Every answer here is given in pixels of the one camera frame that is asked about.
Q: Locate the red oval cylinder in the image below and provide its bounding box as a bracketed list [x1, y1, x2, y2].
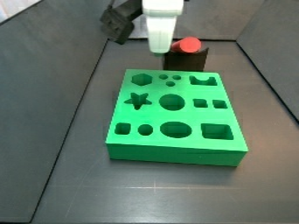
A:
[171, 37, 202, 53]

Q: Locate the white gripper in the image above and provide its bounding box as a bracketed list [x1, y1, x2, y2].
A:
[142, 0, 183, 54]

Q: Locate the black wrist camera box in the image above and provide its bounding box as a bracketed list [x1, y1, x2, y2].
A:
[101, 0, 143, 45]

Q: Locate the green foam shape board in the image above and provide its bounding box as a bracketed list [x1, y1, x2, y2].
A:
[106, 69, 249, 166]

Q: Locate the black curved cradle fixture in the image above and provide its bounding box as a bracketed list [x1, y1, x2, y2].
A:
[163, 48, 210, 72]

